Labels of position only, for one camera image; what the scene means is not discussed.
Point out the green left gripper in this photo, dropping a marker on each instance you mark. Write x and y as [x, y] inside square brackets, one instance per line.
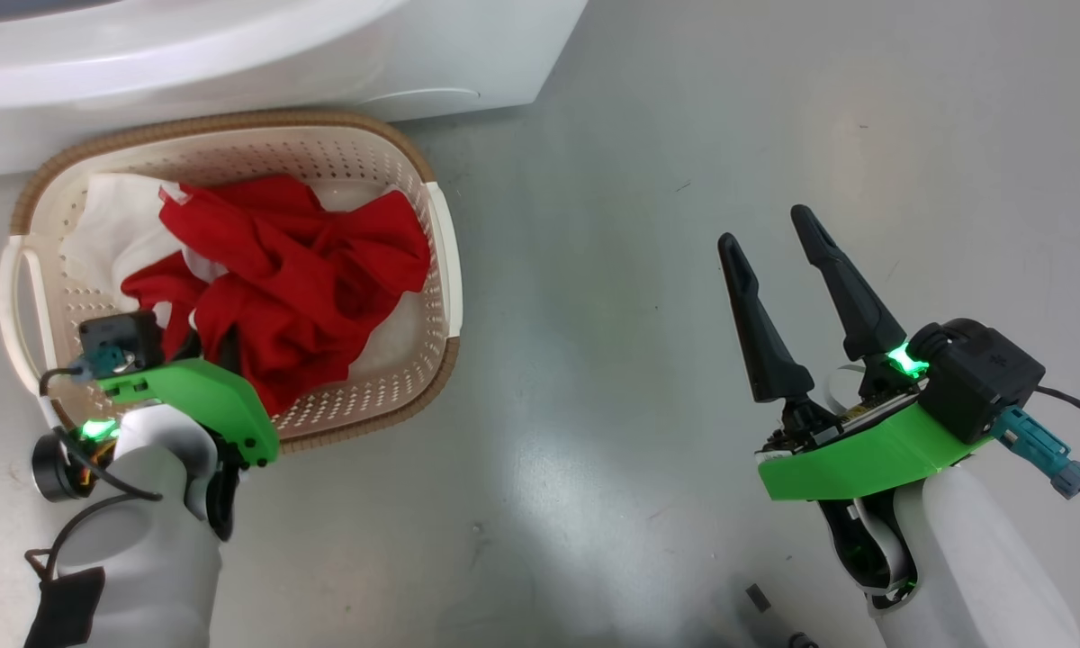
[207, 387]

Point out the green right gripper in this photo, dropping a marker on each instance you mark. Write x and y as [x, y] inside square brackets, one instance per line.
[864, 459]

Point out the red and white garment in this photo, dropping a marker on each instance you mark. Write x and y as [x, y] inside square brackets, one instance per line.
[306, 270]

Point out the cream perforated laundry basket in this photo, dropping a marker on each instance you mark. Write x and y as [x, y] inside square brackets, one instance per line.
[414, 378]

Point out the white front-load washing machine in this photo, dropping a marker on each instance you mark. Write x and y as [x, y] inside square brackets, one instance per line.
[234, 63]

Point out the small grey block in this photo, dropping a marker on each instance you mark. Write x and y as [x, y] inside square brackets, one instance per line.
[757, 598]

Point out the small black knob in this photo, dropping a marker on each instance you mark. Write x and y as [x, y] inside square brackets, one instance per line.
[803, 641]

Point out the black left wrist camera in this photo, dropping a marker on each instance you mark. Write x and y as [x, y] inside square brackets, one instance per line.
[126, 337]

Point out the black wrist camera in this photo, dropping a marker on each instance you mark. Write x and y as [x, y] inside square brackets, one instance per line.
[981, 373]
[126, 337]

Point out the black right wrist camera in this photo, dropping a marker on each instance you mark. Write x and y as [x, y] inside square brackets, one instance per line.
[981, 373]

